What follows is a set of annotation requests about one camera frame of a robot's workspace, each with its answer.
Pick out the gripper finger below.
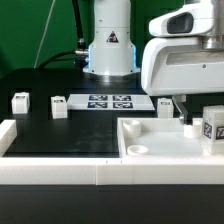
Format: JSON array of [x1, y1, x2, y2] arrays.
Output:
[[172, 95, 191, 125]]

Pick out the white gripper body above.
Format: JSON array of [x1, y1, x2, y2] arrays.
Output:
[[141, 37, 224, 96]]

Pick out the white square tabletop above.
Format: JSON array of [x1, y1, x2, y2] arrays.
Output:
[[117, 118, 224, 158]]

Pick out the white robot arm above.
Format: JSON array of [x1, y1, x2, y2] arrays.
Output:
[[84, 0, 224, 124]]

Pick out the white marker sheet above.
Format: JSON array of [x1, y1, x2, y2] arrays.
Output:
[[67, 94, 154, 111]]

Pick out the white U-shaped fence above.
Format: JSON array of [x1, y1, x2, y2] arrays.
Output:
[[0, 120, 224, 185]]

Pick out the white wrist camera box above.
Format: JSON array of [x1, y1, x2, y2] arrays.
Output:
[[149, 2, 224, 37]]

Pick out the thick black cable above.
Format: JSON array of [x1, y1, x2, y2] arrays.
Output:
[[39, 0, 90, 68]]

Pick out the thin grey cable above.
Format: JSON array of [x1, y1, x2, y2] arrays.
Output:
[[33, 0, 57, 67]]

